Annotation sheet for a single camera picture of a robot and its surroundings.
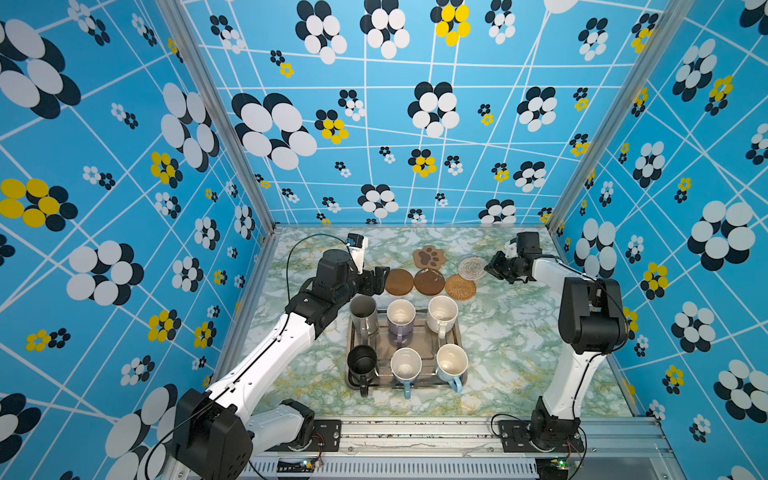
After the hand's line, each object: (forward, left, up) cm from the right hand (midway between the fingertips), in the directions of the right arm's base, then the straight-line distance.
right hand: (487, 266), depth 102 cm
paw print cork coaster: (+6, +20, -3) cm, 21 cm away
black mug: (-32, +41, -2) cm, 52 cm away
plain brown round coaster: (-4, +31, -3) cm, 31 cm away
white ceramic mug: (-17, +17, -3) cm, 24 cm away
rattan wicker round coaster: (-6, +10, -4) cm, 12 cm away
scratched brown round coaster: (-4, +20, -3) cm, 21 cm away
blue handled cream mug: (-32, +16, -4) cm, 36 cm away
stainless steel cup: (-17, +42, 0) cm, 45 cm away
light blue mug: (-33, +29, -3) cm, 44 cm away
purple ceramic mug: (-18, +30, -2) cm, 35 cm away
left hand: (-15, +36, +20) cm, 44 cm away
